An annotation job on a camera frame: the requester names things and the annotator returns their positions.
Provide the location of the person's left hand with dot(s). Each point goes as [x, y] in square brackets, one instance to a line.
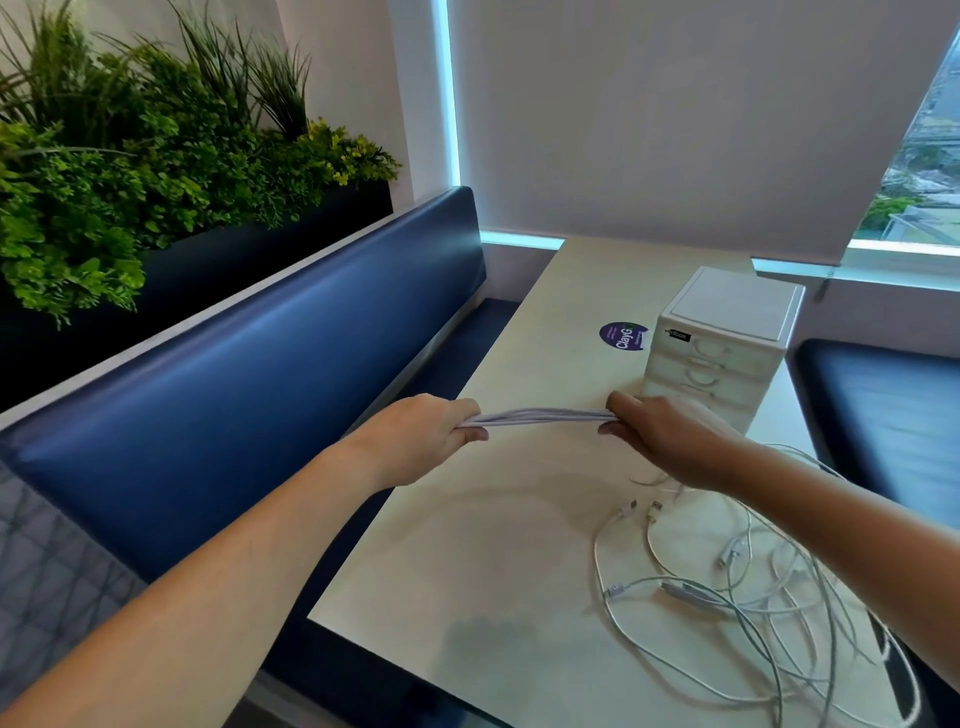
[409, 442]

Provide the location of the person's right hand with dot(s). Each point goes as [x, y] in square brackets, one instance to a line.
[675, 442]

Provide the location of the white mini drawer cabinet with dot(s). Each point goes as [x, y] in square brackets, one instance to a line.
[731, 304]

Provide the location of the person's left forearm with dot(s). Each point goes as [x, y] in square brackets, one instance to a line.
[187, 615]

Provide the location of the person's right forearm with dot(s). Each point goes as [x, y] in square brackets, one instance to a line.
[847, 532]

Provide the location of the black planter box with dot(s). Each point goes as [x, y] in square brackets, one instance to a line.
[225, 262]

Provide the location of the round purple sticker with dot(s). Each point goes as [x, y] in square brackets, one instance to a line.
[622, 336]

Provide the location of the white table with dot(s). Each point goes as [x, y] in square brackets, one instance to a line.
[525, 525]

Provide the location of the blue padded bench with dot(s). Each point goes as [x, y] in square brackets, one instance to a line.
[225, 390]
[885, 420]

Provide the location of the white roller blind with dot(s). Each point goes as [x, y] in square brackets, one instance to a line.
[675, 112]

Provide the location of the glass window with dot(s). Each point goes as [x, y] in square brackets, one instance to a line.
[922, 195]

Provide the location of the green leafy plants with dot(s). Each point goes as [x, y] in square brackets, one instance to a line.
[112, 187]

